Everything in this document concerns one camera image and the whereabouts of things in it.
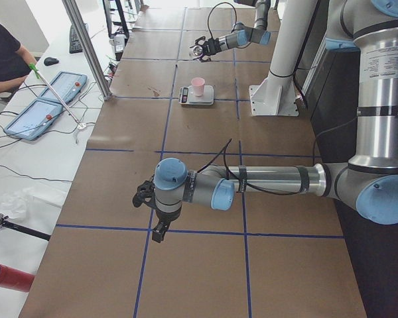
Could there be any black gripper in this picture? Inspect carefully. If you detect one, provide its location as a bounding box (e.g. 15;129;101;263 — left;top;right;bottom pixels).
192;36;221;62
152;208;181;243

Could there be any clear glass sauce bottle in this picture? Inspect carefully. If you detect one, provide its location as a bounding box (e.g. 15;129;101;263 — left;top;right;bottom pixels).
189;45;204;59

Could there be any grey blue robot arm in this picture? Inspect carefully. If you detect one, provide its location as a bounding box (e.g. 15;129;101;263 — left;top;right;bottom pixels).
133;1;398;242
189;0;271;62

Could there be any silver digital kitchen scale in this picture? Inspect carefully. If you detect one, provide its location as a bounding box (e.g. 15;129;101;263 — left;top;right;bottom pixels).
178;85;214;106

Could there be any black keyboard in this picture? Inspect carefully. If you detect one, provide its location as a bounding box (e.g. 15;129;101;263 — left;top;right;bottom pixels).
69;25;83;54

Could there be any blue teach pendant far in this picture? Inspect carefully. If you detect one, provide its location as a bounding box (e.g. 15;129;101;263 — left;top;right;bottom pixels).
50;71;88;104

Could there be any blue teach pendant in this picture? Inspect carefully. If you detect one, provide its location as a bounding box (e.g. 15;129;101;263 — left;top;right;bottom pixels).
50;71;88;104
4;99;63;140

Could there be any crumpled clear plastic bag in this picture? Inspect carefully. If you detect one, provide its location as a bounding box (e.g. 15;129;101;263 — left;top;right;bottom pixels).
0;187;34;221

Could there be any black computer mouse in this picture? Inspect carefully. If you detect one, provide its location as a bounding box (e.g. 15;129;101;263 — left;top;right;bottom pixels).
43;57;59;66

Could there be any black tripod rod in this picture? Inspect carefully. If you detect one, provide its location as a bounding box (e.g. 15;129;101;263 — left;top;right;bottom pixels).
0;213;51;241

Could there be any red cylinder tube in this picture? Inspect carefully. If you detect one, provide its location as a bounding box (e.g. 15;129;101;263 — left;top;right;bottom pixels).
0;264;34;292

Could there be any thin metal stick green tip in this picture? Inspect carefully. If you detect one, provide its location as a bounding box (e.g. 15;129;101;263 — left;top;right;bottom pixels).
29;63;87;130

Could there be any blue teach pendant near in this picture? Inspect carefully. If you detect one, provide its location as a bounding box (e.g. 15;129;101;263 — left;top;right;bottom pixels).
4;99;63;140

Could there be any seated person black shirt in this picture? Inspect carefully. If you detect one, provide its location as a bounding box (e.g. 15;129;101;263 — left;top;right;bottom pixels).
0;24;36;93

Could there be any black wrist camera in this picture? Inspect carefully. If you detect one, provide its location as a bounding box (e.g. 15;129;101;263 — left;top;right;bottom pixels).
132;180;157;209

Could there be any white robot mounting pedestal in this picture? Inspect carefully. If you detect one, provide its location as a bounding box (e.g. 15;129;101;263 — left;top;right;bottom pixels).
249;0;318;117

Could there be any aluminium frame post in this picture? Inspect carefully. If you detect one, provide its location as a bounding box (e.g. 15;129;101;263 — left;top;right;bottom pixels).
62;0;111;101

